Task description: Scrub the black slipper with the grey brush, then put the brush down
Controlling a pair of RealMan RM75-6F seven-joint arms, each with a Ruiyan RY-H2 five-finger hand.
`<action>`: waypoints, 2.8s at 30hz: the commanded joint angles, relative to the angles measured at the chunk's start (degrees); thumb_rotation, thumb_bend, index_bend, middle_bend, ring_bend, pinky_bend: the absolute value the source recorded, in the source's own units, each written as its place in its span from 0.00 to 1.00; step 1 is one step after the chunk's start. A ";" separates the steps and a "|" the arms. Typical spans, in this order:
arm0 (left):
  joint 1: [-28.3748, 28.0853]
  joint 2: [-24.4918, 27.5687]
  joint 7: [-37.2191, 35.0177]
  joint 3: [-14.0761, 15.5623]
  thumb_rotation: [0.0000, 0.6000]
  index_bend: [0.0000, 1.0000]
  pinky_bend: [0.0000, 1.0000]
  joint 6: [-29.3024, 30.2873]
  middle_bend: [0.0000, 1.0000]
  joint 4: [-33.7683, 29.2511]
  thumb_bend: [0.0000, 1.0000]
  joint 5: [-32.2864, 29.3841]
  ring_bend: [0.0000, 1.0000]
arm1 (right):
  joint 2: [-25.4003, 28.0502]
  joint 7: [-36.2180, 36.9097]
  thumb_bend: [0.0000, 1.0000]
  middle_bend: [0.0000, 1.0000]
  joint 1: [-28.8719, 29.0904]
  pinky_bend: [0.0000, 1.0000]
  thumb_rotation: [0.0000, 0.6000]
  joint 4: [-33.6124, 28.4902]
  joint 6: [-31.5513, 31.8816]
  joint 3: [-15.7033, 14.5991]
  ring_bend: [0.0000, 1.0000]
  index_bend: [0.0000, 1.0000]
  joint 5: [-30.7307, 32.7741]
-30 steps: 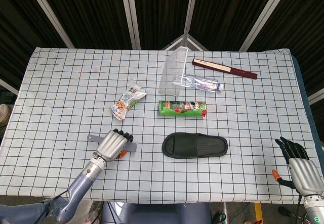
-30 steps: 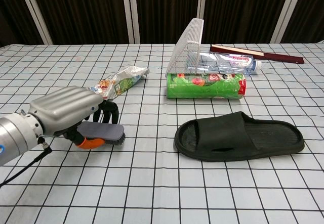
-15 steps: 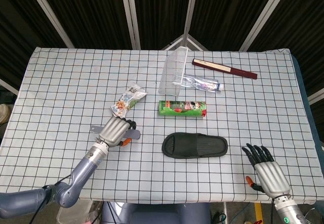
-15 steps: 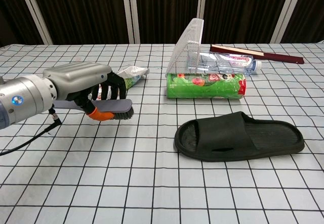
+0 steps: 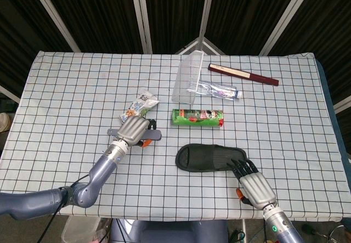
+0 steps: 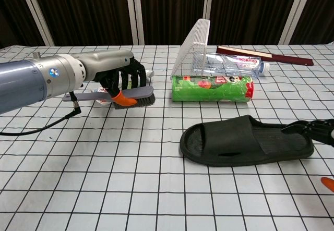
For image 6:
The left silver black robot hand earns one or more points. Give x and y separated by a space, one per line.
109 61

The dark red folded fan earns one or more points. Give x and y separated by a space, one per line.
287 59

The green chips can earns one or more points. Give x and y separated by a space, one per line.
208 92

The checkered light blue tablecloth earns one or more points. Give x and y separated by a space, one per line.
156 189

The clear plastic water bottle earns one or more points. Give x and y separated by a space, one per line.
235 64

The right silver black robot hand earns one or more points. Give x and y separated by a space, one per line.
313 129

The black rubber slipper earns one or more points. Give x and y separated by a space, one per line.
229 137

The grey scrub brush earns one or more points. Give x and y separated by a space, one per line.
141 91

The crumpled snack bag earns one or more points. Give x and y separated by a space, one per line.
150 74

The black folding partition screen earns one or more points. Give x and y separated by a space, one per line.
91 12

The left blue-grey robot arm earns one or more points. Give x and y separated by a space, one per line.
21 82

